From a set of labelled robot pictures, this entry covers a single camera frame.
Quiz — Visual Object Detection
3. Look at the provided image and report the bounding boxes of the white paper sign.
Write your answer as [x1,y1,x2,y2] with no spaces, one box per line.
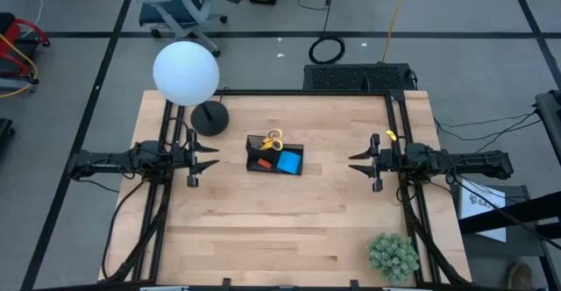
[458,177,508,244]

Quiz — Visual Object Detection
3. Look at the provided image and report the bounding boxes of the yellow hanging cable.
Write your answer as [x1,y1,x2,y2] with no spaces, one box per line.
[380,0,413,63]

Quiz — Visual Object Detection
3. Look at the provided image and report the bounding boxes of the black mesh desk organizer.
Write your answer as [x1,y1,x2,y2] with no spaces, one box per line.
[245,133,305,177]

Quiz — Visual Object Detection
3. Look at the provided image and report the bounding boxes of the yellow handled scissors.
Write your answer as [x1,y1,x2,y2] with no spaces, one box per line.
[259,128,285,153]

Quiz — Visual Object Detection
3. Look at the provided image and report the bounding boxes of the black computer tower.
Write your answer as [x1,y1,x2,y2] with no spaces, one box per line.
[302,62,417,93]

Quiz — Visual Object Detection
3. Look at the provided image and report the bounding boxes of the black coiled floor cable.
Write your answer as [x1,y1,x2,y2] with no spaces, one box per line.
[306,35,345,66]

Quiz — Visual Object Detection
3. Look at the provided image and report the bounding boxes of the blue seat office chair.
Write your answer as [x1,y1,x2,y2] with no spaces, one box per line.
[133,0,229,58]

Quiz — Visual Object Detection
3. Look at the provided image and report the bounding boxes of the blue sticky note pad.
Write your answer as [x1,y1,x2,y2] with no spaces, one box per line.
[275,150,302,174]

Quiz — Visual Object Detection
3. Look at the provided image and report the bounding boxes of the black side stand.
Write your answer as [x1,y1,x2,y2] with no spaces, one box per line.
[455,189,561,239]

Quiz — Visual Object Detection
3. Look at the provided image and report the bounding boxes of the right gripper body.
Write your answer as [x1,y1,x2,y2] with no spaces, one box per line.
[370,132,395,193]

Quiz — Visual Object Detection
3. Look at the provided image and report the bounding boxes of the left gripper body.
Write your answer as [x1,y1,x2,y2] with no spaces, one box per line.
[174,128,198,188]

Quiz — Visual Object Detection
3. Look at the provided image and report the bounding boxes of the red black cart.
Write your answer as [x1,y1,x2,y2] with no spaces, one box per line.
[0,11,52,99]

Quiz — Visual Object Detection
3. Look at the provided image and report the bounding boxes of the person's foot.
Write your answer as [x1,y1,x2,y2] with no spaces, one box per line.
[507,262,534,291]

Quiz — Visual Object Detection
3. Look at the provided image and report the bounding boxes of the white globe table lamp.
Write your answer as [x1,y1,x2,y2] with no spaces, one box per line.
[152,40,231,138]

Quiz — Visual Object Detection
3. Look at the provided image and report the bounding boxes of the green artificial plant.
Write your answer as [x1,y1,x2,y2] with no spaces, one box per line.
[366,231,421,284]

